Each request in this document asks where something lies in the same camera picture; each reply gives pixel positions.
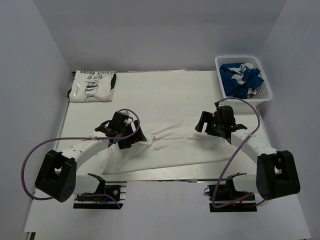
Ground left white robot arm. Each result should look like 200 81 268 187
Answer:
35 109 146 203

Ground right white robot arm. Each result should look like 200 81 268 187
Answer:
195 106 301 201

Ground white Coca-Cola t-shirt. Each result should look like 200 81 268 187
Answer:
97 117 235 175

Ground white plastic basket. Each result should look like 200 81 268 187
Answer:
215 55 273 105

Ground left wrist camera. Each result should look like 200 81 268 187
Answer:
121 111 134 125

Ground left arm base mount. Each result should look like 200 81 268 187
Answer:
73 182 127 210

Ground blue and white t-shirt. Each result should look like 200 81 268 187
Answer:
219 62 264 99

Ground folded white Charlie Brown shirt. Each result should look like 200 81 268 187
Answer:
67 70 117 103

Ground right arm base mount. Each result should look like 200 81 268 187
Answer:
203 184 257 213

